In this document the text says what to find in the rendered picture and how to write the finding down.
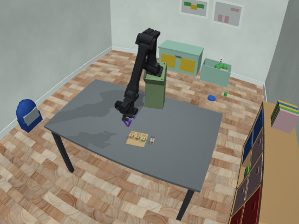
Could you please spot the tan mat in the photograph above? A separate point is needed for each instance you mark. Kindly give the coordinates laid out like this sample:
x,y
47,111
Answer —
x,y
135,142

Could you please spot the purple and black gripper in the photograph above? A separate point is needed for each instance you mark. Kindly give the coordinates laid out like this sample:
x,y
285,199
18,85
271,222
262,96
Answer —
x,y
131,114

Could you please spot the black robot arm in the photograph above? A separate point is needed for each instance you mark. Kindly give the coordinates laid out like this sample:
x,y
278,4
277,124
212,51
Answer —
x,y
147,47

